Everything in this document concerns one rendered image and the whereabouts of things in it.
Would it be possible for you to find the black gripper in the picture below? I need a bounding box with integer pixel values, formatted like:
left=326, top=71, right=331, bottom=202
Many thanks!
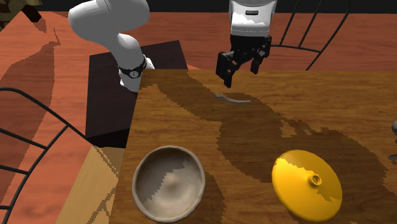
left=216, top=34, right=273, bottom=89

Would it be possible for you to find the grey curved utensil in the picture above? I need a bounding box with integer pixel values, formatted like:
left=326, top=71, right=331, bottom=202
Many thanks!
left=215, top=92, right=252, bottom=106

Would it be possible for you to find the yellow funnel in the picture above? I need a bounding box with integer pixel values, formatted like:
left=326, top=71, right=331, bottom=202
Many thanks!
left=271, top=149, right=344, bottom=223

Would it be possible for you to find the dark robot stand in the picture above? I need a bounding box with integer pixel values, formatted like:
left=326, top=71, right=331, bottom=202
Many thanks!
left=85, top=40, right=189, bottom=149

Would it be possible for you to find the beige ceramic bowl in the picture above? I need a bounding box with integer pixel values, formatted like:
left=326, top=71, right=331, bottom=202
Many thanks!
left=132, top=144, right=206, bottom=223

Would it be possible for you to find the grey metal object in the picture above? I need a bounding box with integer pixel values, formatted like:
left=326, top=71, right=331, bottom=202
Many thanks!
left=387, top=120, right=397, bottom=162

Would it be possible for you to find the black wire chair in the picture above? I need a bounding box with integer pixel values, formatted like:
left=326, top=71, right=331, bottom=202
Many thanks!
left=0, top=87, right=91, bottom=224
left=270, top=0, right=353, bottom=71

